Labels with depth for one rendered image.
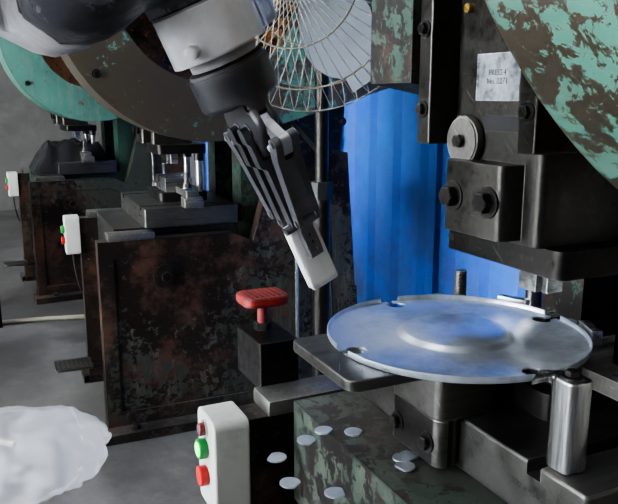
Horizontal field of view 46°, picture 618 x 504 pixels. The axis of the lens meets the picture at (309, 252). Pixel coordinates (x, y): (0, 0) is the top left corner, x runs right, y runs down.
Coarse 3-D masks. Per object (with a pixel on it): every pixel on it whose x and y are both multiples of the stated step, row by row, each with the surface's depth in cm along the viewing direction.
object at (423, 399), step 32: (320, 352) 77; (352, 384) 69; (384, 384) 70; (416, 384) 80; (448, 384) 77; (480, 384) 78; (416, 416) 81; (448, 416) 77; (416, 448) 82; (448, 448) 78
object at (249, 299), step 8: (264, 288) 109; (272, 288) 110; (240, 296) 106; (248, 296) 105; (256, 296) 105; (264, 296) 106; (272, 296) 106; (280, 296) 106; (288, 296) 107; (248, 304) 104; (256, 304) 104; (264, 304) 105; (272, 304) 105; (280, 304) 106; (264, 312) 107; (264, 320) 108
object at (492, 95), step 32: (480, 0) 79; (480, 32) 80; (480, 64) 80; (512, 64) 76; (480, 96) 81; (512, 96) 76; (480, 128) 81; (512, 128) 77; (448, 160) 82; (480, 160) 81; (512, 160) 77; (544, 160) 73; (576, 160) 75; (448, 192) 81; (480, 192) 77; (512, 192) 75; (544, 192) 74; (576, 192) 76; (608, 192) 78; (448, 224) 83; (480, 224) 78; (512, 224) 76; (544, 224) 75; (576, 224) 77; (608, 224) 79
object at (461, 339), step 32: (352, 320) 87; (384, 320) 87; (416, 320) 85; (448, 320) 85; (480, 320) 85; (512, 320) 87; (352, 352) 74; (384, 352) 76; (416, 352) 76; (448, 352) 76; (480, 352) 76; (512, 352) 76; (544, 352) 76; (576, 352) 76
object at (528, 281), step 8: (520, 272) 86; (520, 280) 86; (528, 280) 85; (536, 280) 84; (544, 280) 84; (552, 280) 84; (528, 288) 85; (536, 288) 84; (544, 288) 84; (552, 288) 84; (560, 288) 84
